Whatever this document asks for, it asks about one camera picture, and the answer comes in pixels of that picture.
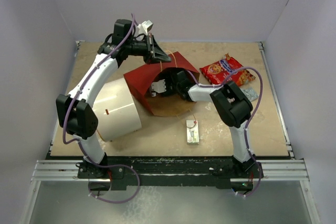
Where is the red brown paper bag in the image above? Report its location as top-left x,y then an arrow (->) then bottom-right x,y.
124,51 -> 200,117

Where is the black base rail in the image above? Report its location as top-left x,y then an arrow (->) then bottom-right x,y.
41,156 -> 291,191

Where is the small white green box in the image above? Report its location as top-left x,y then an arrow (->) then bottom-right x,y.
186,120 -> 199,144

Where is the red cookie snack bag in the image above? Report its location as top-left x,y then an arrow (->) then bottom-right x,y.
199,54 -> 256,87

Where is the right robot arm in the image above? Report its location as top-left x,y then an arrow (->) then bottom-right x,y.
160,70 -> 255,177

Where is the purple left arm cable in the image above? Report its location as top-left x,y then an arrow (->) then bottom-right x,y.
62,13 -> 141,204

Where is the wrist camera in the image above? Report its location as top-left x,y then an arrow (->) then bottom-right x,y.
137,20 -> 153,36
149,79 -> 166,97

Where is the white cylindrical container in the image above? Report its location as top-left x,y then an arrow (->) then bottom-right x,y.
93,78 -> 142,142

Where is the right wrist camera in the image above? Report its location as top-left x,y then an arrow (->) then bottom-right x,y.
149,79 -> 166,97

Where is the silver foil packet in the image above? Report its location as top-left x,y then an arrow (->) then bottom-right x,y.
241,88 -> 259,102

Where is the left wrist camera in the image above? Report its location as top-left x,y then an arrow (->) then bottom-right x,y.
137,20 -> 153,36

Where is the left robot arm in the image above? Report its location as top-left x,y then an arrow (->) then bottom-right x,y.
56,19 -> 171,178

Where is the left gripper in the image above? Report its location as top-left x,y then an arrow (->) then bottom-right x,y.
125,34 -> 171,65

